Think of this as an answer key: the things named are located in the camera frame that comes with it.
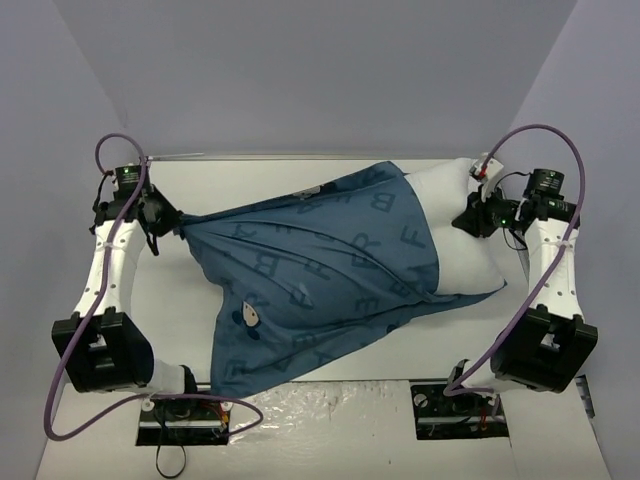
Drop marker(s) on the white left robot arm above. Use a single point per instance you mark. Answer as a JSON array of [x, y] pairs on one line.
[[105, 349]]

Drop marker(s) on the blue letter print pillowcase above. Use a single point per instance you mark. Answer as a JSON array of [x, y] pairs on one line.
[[310, 277]]

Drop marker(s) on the white pillow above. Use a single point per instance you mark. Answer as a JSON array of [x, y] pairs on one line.
[[465, 265]]

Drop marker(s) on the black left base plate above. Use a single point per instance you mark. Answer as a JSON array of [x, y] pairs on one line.
[[183, 423]]

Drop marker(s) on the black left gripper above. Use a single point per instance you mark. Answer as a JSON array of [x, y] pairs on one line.
[[163, 214]]

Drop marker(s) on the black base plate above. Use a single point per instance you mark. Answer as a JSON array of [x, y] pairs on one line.
[[464, 417], [183, 423]]

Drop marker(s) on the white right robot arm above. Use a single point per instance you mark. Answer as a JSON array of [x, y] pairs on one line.
[[477, 377]]

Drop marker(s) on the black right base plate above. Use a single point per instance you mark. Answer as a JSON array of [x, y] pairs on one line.
[[464, 417]]

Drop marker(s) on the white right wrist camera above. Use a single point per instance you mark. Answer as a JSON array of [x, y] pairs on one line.
[[484, 167]]

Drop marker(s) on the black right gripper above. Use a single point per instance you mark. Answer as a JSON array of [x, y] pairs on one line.
[[480, 216]]

